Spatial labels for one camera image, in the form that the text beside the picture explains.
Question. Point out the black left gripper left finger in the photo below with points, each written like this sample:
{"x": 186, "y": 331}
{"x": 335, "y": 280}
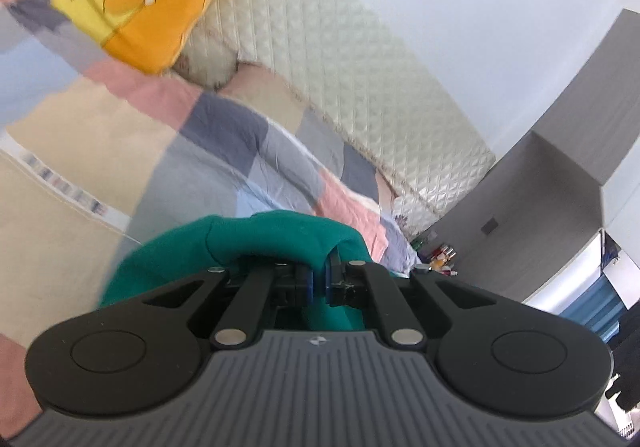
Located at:
{"x": 257, "y": 297}

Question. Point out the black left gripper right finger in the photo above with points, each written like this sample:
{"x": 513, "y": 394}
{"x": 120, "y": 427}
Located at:
{"x": 369, "y": 298}

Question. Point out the green sweatshirt with white print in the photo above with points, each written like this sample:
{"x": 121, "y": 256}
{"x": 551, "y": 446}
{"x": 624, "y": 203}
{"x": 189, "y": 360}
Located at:
{"x": 280, "y": 241}

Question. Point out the bottles on bedside table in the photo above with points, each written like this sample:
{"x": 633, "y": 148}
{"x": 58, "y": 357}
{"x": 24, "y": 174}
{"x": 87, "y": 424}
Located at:
{"x": 435, "y": 254}

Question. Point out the patchwork colour block duvet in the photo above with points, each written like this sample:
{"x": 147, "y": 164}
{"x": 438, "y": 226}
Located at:
{"x": 114, "y": 182}

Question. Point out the cream fluffy pillow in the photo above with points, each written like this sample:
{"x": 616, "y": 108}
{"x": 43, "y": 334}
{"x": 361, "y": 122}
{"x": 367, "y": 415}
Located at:
{"x": 207, "y": 59}

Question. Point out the blue curtain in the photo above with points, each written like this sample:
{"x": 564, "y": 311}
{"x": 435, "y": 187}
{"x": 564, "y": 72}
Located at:
{"x": 599, "y": 308}

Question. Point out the cream quilted headboard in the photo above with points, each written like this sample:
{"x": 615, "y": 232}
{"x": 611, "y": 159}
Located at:
{"x": 338, "y": 56}

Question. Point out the grey wall socket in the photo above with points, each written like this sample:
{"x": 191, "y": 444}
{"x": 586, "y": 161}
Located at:
{"x": 489, "y": 226}

